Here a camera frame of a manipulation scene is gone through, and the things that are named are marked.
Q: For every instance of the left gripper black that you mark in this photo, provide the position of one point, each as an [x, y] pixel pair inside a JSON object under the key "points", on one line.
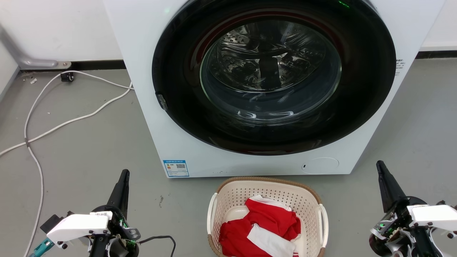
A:
{"points": [[119, 228]]}

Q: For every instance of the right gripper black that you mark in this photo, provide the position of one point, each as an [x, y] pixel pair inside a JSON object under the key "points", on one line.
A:
{"points": [[398, 228]]}

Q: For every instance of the cream plastic laundry basket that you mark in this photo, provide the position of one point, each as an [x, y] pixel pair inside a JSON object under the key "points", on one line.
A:
{"points": [[234, 194]]}

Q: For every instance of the blue energy label sticker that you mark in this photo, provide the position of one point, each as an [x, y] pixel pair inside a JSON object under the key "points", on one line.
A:
{"points": [[175, 168]]}

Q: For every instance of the black box behind left housing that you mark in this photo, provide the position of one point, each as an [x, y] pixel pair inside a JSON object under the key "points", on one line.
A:
{"points": [[50, 223]]}

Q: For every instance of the black round washer door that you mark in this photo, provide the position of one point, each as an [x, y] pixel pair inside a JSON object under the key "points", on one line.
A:
{"points": [[360, 89]]}

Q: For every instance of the red and white garment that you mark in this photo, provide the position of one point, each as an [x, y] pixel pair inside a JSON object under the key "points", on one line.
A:
{"points": [[266, 219]]}

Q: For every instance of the white front-load washing machine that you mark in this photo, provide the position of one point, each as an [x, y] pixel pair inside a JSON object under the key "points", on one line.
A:
{"points": [[142, 53]]}

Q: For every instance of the right white wrist camera housing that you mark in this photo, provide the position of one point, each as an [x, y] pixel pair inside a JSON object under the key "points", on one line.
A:
{"points": [[433, 215]]}

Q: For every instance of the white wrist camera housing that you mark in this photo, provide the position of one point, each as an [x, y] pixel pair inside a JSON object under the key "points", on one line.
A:
{"points": [[433, 215], [78, 226]]}

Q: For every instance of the left white wrist camera housing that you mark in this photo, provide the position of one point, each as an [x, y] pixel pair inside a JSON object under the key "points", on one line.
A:
{"points": [[78, 226]]}

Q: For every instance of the grey wall pipe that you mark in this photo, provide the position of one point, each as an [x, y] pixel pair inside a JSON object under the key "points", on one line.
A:
{"points": [[26, 61]]}

